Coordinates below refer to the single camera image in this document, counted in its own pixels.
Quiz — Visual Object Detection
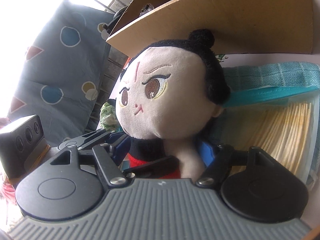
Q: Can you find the plush doll black hair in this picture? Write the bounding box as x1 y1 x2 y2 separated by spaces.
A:
116 29 231 180

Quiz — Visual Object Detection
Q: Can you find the green crumpled cloth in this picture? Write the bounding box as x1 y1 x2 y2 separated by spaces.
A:
99 102 120 132

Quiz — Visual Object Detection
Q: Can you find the cotton swab pack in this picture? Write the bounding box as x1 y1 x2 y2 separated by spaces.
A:
209 87 319 183

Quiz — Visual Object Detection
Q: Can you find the blue patterned curtain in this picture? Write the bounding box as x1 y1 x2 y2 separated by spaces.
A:
8 1 113 146

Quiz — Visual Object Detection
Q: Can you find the teal woven towel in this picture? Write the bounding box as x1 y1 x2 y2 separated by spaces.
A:
223 62 319 91

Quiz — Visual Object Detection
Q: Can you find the brown cardboard box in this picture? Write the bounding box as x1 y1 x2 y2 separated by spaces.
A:
107 0 313 57

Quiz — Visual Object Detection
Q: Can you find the black camera box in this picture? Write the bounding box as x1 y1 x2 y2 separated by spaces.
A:
1 115 48 179

